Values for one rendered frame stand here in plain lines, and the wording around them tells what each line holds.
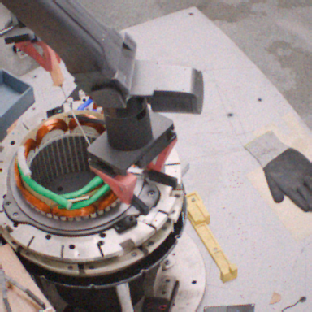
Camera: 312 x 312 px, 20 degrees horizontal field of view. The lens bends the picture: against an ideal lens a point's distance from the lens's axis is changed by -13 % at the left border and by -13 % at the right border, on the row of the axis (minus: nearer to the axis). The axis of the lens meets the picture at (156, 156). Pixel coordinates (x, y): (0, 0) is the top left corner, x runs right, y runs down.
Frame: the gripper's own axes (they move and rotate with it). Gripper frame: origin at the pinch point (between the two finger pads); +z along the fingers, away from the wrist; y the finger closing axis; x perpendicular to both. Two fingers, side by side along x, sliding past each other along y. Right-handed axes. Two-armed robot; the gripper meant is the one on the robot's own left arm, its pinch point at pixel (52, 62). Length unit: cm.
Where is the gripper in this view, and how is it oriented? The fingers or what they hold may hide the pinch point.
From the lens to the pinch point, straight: 130.9
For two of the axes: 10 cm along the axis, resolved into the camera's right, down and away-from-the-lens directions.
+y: 4.7, -6.2, 6.3
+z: 3.3, 7.8, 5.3
